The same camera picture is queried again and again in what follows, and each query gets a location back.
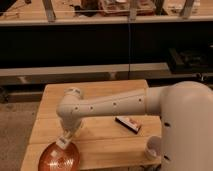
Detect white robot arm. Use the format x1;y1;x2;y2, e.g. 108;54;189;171
57;81;213;171

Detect orange ceramic bowl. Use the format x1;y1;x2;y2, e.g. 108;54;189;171
38;143;80;171

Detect wooden table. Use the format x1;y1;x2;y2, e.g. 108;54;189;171
21;83;161;171

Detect black snack packet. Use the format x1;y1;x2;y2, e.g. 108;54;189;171
115;116;141;134

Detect white paper cup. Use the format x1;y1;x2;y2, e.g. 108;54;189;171
144;136;161;160

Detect long wooden shelf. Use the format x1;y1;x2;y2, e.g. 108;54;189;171
0;62;213;86

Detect black box on right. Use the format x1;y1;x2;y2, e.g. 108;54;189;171
167;48;213;74

